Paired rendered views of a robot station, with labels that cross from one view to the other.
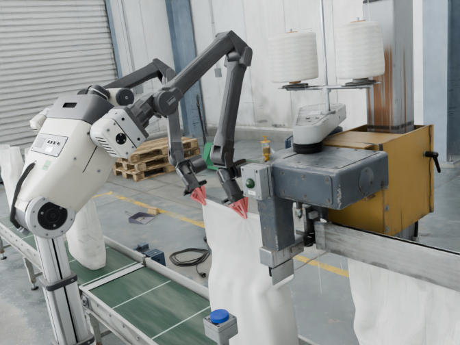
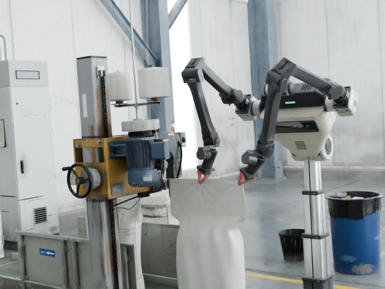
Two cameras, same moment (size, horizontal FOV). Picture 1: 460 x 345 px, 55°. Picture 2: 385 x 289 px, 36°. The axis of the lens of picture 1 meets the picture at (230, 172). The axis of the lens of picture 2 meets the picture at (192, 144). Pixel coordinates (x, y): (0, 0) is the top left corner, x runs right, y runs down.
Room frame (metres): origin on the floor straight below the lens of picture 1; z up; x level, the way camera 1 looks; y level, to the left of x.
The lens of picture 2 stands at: (4.62, -0.80, 1.43)
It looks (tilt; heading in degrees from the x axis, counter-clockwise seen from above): 3 degrees down; 167
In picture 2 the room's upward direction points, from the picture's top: 3 degrees counter-clockwise
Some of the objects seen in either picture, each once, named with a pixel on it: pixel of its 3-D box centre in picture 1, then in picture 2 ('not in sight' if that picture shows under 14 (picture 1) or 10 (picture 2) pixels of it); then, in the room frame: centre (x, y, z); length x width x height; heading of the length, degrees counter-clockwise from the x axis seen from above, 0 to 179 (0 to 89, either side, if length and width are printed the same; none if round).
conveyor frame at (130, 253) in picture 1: (54, 240); not in sight; (3.44, 1.51, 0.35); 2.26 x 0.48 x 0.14; 39
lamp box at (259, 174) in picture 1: (257, 181); (178, 139); (1.21, -0.07, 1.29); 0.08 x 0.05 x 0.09; 39
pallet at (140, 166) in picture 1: (156, 156); not in sight; (7.18, 1.17, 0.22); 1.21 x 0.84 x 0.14; 129
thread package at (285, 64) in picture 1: (293, 57); (153, 83); (1.56, -0.26, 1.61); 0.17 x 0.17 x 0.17
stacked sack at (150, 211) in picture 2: not in sight; (153, 208); (-1.64, 0.21, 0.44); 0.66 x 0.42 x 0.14; 33
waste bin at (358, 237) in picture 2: not in sight; (355, 231); (0.04, 1.69, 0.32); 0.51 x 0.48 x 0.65; 129
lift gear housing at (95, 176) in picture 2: not in sight; (89, 178); (1.59, -0.63, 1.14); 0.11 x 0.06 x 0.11; 39
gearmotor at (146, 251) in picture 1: (145, 255); not in sight; (2.91, 0.67, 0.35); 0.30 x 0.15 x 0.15; 39
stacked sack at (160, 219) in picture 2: not in sight; (171, 219); (-1.51, 0.37, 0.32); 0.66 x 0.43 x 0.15; 131
